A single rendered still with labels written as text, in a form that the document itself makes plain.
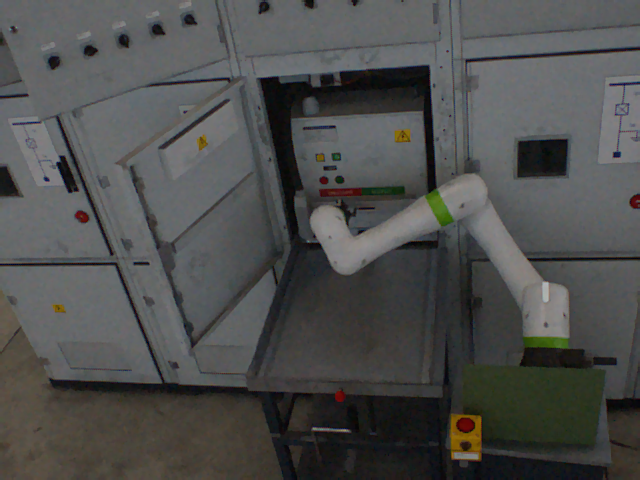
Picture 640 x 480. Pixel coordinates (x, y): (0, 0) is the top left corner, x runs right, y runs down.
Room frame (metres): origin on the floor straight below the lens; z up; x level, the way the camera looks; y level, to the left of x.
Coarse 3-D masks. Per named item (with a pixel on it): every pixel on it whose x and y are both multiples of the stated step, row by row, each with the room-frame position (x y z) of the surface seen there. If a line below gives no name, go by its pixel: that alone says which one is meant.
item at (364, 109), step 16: (320, 96) 2.37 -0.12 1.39; (336, 96) 2.34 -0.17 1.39; (352, 96) 2.32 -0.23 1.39; (368, 96) 2.29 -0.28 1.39; (384, 96) 2.27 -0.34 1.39; (400, 96) 2.24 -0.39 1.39; (320, 112) 2.23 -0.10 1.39; (336, 112) 2.20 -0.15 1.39; (352, 112) 2.18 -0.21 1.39; (368, 112) 2.15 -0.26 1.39; (384, 112) 2.12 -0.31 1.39; (400, 112) 2.10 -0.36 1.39; (416, 112) 2.09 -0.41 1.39; (432, 176) 2.34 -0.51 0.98; (368, 208) 2.16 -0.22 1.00
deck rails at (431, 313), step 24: (288, 264) 2.05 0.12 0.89; (432, 264) 1.94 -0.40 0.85; (288, 288) 1.96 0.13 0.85; (432, 288) 1.81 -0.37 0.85; (432, 312) 1.69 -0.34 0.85; (264, 336) 1.68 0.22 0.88; (432, 336) 1.51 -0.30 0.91; (264, 360) 1.61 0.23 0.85; (432, 360) 1.47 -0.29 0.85; (432, 384) 1.38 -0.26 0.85
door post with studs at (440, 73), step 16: (448, 0) 2.01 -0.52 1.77; (448, 16) 2.01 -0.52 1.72; (448, 32) 2.01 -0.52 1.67; (448, 48) 2.01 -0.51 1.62; (448, 64) 2.01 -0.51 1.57; (432, 80) 2.03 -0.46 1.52; (448, 80) 2.01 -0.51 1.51; (432, 96) 2.03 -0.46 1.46; (448, 96) 2.01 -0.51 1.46; (432, 112) 2.03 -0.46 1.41; (448, 112) 2.02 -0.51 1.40; (448, 128) 2.02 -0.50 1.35; (448, 144) 2.02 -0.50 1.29; (448, 160) 2.02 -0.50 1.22; (448, 176) 2.02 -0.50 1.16; (448, 224) 2.02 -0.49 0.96; (448, 240) 2.02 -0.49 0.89
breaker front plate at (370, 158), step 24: (312, 120) 2.19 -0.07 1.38; (336, 120) 2.17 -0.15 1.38; (360, 120) 2.14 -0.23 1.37; (384, 120) 2.12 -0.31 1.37; (408, 120) 2.09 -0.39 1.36; (312, 144) 2.19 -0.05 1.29; (336, 144) 2.17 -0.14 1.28; (360, 144) 2.14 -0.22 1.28; (384, 144) 2.12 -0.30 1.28; (408, 144) 2.10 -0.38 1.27; (312, 168) 2.20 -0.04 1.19; (360, 168) 2.15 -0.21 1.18; (384, 168) 2.12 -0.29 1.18; (408, 168) 2.10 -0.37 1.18; (312, 192) 2.20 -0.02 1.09; (408, 192) 2.10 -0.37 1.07; (360, 216) 2.15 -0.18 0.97; (384, 216) 2.13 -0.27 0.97
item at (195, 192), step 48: (240, 96) 2.20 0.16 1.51; (144, 144) 1.81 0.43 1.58; (192, 144) 1.93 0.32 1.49; (240, 144) 2.16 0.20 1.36; (144, 192) 1.77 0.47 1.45; (192, 192) 1.92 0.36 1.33; (240, 192) 2.08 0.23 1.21; (144, 240) 1.71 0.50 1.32; (192, 240) 1.86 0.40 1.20; (240, 240) 2.05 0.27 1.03; (192, 288) 1.82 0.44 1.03; (240, 288) 2.00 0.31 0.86; (192, 336) 1.74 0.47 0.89
